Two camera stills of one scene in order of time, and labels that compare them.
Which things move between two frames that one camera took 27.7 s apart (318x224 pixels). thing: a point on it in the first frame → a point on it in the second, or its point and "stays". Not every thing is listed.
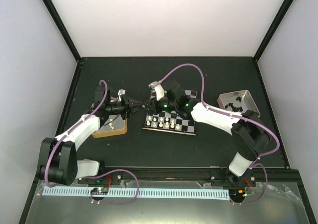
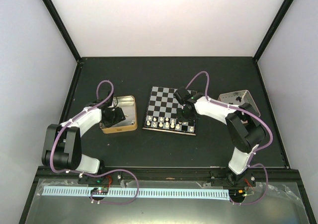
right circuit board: (237, 193) stays
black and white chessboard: (168, 121) stays
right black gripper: (153, 105) → (181, 118)
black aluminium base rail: (263, 176) stays
